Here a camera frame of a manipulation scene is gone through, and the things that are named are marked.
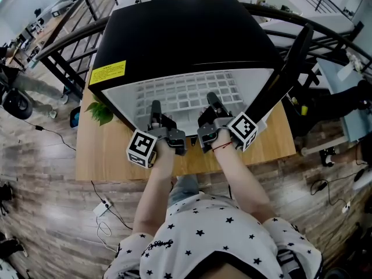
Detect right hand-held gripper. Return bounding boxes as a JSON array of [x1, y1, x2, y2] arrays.
[[197, 92, 259, 153]]

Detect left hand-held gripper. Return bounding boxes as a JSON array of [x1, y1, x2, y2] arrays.
[[126, 99, 187, 169]]

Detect white wire shelf rack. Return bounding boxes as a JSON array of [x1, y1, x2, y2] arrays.
[[135, 71, 245, 119]]

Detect person's left forearm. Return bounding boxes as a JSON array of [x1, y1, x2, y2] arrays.
[[132, 139, 177, 238]]

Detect person's right forearm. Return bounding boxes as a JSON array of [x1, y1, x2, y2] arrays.
[[213, 129, 277, 225]]

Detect black mini fridge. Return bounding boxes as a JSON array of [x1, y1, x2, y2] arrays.
[[87, 0, 285, 138]]

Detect small potted green plant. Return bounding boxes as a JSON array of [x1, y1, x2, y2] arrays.
[[84, 94, 115, 127]]

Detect wooden desk with white legs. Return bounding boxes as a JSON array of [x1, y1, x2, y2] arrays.
[[75, 91, 298, 182]]

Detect yellow warning sticker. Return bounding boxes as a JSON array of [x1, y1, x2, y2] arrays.
[[88, 59, 127, 86]]

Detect person's grey jeans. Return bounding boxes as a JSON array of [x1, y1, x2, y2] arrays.
[[168, 174, 233, 208]]

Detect black bin with blue liner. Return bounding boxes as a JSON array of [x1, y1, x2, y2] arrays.
[[69, 105, 81, 129]]

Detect black metal railing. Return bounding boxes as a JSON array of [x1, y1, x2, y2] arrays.
[[34, 0, 372, 99]]

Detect light blue table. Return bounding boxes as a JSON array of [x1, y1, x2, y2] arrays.
[[316, 57, 372, 144]]

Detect white star print shirt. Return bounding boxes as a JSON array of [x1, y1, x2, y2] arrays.
[[103, 195, 323, 279]]

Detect black backpack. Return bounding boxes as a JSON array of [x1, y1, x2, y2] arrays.
[[1, 87, 34, 121]]

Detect red string bracelet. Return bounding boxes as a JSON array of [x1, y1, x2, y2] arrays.
[[211, 142, 233, 153]]

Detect black floor cable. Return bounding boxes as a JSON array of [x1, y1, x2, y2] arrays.
[[90, 180, 134, 231]]

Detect black cable with adapter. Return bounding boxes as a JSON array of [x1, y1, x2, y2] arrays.
[[309, 178, 352, 208], [22, 119, 77, 152]]

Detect white floor cable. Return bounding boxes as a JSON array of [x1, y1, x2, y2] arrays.
[[95, 216, 120, 254]]

